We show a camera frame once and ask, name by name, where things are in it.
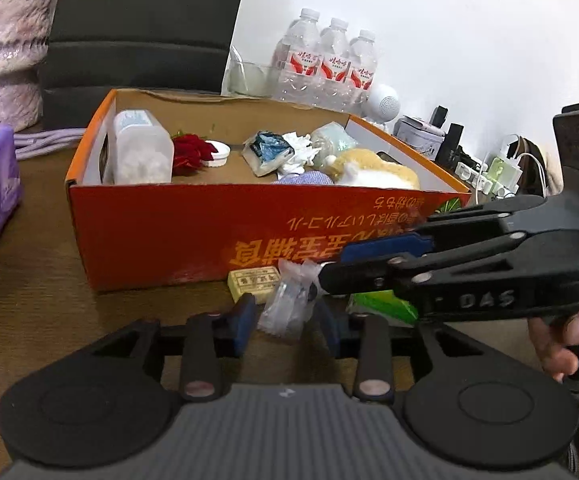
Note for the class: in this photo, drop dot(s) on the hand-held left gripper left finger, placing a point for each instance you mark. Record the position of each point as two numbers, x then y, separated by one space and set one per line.
242 320

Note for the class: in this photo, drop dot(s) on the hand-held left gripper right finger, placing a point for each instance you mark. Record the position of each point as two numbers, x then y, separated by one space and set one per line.
328 332

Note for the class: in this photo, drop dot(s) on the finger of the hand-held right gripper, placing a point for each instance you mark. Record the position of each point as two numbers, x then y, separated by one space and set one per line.
364 275
384 249

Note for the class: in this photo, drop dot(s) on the green packet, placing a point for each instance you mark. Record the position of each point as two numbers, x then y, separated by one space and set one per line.
379 305

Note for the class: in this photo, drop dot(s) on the small yellow packet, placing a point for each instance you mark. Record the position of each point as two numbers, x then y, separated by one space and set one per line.
252 282

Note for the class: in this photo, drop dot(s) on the clear plastic packet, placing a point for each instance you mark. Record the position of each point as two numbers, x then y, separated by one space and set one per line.
284 305

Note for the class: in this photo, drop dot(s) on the white and yellow plush toy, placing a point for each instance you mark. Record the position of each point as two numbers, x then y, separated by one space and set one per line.
369 172

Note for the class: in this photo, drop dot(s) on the purple knitted pouch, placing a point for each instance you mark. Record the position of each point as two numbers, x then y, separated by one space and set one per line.
304 178

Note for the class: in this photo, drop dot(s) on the orange cardboard box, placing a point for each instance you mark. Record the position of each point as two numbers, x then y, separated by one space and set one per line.
169 230

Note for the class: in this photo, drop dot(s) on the clear plastic ball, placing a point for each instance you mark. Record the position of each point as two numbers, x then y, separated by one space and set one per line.
332 137

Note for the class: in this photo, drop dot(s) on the white tissue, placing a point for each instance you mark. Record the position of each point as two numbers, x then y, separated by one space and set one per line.
299 152

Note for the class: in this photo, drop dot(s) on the blue soap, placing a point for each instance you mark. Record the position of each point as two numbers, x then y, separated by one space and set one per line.
267 152

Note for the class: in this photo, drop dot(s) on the white round lid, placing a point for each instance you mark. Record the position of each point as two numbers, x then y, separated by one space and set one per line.
217 152

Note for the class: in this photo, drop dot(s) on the red artificial rose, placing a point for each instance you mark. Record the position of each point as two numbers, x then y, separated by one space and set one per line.
189 152

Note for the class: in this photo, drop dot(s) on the clear cotton swab container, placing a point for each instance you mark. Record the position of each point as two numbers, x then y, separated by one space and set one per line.
142 155

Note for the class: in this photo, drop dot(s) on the person's right hand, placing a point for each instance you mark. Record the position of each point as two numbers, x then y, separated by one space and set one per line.
554 350

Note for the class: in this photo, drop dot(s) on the brown bag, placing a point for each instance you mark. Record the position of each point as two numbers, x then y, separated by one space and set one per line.
549 170

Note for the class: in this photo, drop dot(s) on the power strip with chargers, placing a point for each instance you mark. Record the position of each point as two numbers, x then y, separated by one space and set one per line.
534 162

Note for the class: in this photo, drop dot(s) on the green spray bottle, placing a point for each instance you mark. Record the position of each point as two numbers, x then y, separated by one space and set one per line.
504 172

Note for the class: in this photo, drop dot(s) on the white power strip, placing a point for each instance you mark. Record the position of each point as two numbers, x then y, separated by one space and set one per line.
467 170

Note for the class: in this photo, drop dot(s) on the white tin box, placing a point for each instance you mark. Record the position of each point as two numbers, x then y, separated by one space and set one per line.
419 135

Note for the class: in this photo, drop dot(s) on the black rectangular case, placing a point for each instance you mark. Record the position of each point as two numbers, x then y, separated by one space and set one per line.
450 142

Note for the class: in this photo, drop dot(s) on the white round speaker figure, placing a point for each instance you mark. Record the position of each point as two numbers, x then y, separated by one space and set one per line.
384 102

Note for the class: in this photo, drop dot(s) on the clear water bottle red label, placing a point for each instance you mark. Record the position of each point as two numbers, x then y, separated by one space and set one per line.
362 72
297 55
333 65

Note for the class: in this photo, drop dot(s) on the clear glass cup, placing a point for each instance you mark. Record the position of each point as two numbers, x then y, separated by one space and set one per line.
249 77

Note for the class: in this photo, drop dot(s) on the black paper bag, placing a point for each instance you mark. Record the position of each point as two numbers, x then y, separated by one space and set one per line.
144 20

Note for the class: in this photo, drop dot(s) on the grey pink textured vase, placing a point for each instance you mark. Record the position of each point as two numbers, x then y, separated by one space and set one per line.
12 35

